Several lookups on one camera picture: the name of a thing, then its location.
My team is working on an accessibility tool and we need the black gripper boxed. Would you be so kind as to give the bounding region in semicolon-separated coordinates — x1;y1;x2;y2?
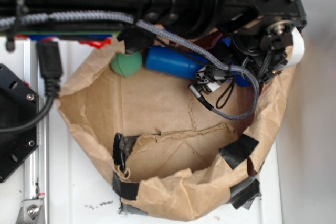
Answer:
217;0;307;82

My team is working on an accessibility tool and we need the blue sponge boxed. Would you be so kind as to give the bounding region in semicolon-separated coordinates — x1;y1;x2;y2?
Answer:
214;37;232;50

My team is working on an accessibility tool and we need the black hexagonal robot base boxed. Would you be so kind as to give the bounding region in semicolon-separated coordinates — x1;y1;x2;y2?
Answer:
1;64;38;183

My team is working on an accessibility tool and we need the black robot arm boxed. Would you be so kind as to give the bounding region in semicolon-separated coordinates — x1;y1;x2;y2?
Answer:
1;0;307;82

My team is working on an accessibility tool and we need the blue plastic bottle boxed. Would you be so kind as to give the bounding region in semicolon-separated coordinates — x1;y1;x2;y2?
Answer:
145;46;251;87

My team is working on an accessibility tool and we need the brown paper bag bin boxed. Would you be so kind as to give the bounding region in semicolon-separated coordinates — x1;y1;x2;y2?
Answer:
57;39;295;221

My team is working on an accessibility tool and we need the green foam ball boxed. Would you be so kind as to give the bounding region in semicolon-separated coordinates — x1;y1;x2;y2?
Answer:
110;52;142;77

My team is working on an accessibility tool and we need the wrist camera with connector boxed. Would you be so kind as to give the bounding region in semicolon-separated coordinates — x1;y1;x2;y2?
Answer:
188;66;232;111

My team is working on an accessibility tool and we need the black usb cable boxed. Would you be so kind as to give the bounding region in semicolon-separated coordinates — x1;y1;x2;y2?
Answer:
0;40;64;133

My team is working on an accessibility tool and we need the aluminium extrusion rail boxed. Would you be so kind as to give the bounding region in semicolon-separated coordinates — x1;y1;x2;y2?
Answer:
16;39;49;223

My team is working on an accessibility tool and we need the grey braided cable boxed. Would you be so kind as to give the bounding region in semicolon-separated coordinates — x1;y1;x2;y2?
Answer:
0;10;260;122

